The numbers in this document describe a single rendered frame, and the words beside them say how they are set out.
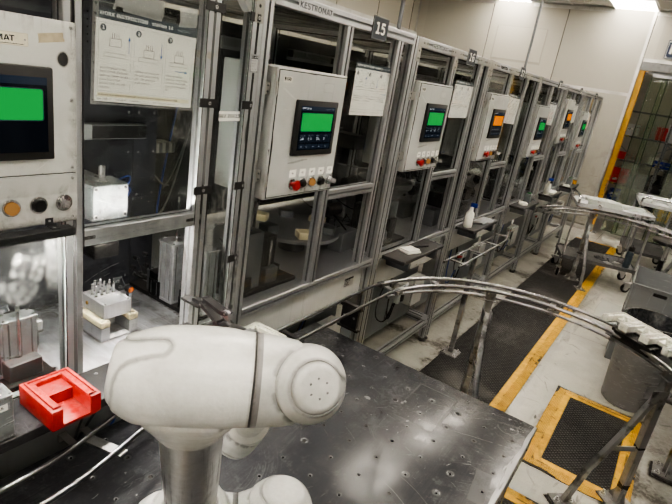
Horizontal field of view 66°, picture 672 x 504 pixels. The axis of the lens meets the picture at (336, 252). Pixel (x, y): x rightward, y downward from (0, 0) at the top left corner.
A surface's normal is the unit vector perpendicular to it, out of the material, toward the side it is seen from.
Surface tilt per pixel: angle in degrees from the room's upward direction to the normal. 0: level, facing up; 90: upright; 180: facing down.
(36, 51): 90
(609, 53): 90
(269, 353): 26
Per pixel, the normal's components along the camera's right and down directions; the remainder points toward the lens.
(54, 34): 0.82, 0.30
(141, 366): -0.13, -0.43
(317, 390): 0.35, -0.14
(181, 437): -0.01, 0.76
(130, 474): 0.15, -0.93
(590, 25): -0.56, 0.19
